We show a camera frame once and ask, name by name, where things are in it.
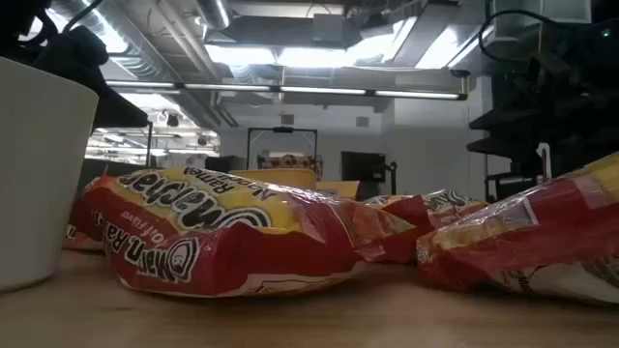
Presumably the red Maruchan noodle pack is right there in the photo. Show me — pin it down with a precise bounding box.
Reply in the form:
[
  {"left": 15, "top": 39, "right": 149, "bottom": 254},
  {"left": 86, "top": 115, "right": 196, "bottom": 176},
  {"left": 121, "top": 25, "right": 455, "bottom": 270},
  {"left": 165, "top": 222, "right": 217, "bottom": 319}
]
[
  {"left": 415, "top": 152, "right": 619, "bottom": 305},
  {"left": 362, "top": 188, "right": 489, "bottom": 265},
  {"left": 79, "top": 166, "right": 417, "bottom": 299},
  {"left": 62, "top": 222, "right": 105, "bottom": 252}
]

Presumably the shelf with colourful items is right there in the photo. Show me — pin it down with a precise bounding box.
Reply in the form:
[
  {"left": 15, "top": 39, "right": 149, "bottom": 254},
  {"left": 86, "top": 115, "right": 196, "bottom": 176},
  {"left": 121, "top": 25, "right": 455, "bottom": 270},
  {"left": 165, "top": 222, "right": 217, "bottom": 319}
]
[{"left": 255, "top": 152, "right": 324, "bottom": 178}]

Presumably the yellow plastic bin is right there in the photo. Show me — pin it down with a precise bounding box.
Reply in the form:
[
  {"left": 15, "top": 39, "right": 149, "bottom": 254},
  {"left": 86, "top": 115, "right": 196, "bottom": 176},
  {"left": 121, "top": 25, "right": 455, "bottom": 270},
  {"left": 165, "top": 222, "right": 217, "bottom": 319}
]
[{"left": 229, "top": 167, "right": 362, "bottom": 200}]

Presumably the black monitor on stand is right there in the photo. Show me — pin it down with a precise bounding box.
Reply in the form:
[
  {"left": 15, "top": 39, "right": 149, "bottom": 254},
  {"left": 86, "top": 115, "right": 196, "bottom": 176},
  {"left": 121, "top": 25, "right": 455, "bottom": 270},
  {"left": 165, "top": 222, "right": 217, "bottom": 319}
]
[{"left": 340, "top": 151, "right": 398, "bottom": 195}]

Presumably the long ceiling light bar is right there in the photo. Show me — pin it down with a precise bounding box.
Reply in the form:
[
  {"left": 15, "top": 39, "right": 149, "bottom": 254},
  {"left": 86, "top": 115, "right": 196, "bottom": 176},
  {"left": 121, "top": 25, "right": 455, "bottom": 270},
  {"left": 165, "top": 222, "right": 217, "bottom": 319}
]
[{"left": 105, "top": 79, "right": 469, "bottom": 102}]

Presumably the white plastic bin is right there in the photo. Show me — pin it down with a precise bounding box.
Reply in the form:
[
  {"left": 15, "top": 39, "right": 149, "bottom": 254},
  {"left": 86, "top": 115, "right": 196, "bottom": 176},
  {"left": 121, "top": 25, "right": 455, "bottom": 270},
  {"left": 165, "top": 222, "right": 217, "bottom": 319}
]
[{"left": 0, "top": 56, "right": 101, "bottom": 294}]

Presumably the black metal frame stand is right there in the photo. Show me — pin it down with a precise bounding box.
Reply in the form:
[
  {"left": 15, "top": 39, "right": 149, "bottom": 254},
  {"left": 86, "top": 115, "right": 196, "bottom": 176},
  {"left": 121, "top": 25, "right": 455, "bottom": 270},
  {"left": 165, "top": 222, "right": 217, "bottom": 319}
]
[{"left": 246, "top": 126, "right": 319, "bottom": 170}]

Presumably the silver ventilation duct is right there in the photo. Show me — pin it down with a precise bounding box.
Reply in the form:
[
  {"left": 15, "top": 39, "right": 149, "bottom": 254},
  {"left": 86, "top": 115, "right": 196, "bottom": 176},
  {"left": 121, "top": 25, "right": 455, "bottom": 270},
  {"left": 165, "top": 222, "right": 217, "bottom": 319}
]
[{"left": 194, "top": 0, "right": 233, "bottom": 31}]

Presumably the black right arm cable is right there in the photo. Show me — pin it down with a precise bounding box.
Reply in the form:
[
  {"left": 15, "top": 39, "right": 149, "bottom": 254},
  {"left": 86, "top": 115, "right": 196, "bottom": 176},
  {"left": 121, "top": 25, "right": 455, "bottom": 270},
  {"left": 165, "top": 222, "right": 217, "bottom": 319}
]
[{"left": 477, "top": 8, "right": 619, "bottom": 64}]

